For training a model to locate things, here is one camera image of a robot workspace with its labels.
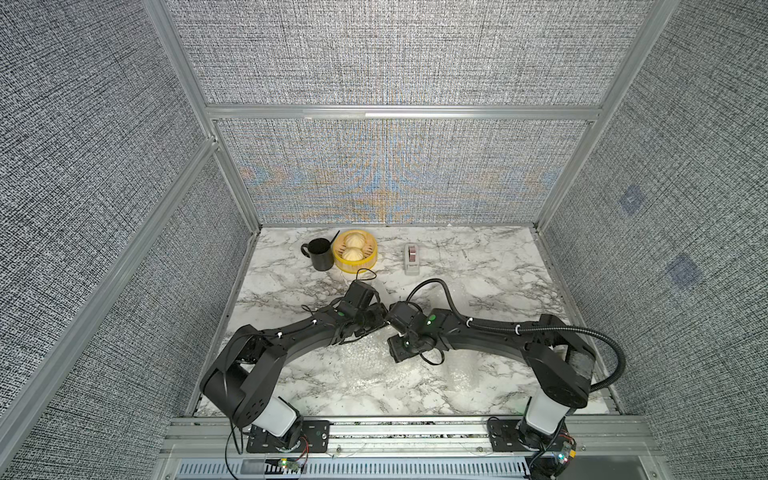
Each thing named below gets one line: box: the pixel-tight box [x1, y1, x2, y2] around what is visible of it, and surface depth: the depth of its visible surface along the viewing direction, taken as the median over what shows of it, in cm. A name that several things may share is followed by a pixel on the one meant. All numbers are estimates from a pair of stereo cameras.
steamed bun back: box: [346, 234, 365, 248], surface depth 109 cm
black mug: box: [301, 238, 335, 271], surface depth 105 cm
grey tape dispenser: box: [404, 242, 420, 276], surface depth 108 cm
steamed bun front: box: [342, 246, 364, 261], surface depth 105 cm
